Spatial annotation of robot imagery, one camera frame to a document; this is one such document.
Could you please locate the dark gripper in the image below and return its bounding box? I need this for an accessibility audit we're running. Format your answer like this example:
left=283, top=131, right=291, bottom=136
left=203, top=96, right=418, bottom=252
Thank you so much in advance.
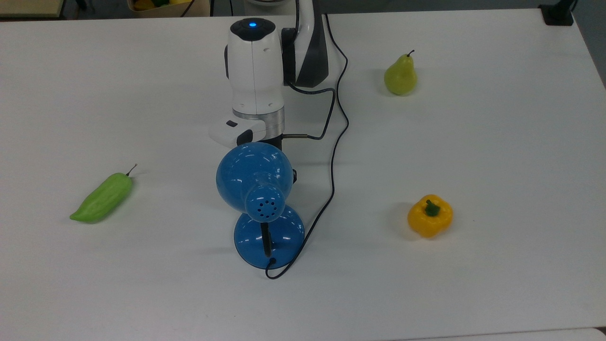
left=258, top=134, right=298, bottom=184

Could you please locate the blue desk lamp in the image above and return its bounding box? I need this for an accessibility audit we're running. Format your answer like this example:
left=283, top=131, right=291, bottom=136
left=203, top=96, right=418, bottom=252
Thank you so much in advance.
left=216, top=142, right=306, bottom=271

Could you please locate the yellow-green toy pear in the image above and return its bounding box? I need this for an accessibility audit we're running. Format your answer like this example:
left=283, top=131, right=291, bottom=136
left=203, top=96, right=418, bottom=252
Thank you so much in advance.
left=383, top=50, right=418, bottom=96

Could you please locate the cardboard box with toy fruit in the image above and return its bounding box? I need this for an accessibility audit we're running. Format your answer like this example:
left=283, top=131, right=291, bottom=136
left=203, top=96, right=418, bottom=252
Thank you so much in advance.
left=127, top=0, right=211, bottom=18

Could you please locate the yellow toy bell pepper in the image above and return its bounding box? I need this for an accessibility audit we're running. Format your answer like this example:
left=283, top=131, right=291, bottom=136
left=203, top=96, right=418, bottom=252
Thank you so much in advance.
left=407, top=194, right=454, bottom=238

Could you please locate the green toy chili pepper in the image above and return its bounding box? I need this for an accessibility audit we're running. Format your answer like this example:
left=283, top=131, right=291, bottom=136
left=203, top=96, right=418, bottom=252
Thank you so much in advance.
left=70, top=164, right=138, bottom=224

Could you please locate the wooden side table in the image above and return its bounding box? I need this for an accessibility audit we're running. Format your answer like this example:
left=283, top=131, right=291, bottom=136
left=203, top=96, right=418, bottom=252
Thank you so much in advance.
left=0, top=0, right=65, bottom=18

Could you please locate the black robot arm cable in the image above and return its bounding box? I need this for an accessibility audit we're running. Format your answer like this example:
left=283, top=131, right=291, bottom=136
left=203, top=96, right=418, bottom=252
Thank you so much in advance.
left=283, top=0, right=337, bottom=141

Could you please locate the black lamp power cable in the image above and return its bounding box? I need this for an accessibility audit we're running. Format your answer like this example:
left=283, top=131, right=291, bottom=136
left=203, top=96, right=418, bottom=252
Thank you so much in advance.
left=265, top=13, right=350, bottom=280

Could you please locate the black camera clamp mount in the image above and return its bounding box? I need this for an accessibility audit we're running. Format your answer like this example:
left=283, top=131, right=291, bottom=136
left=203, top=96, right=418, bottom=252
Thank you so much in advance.
left=539, top=0, right=577, bottom=27

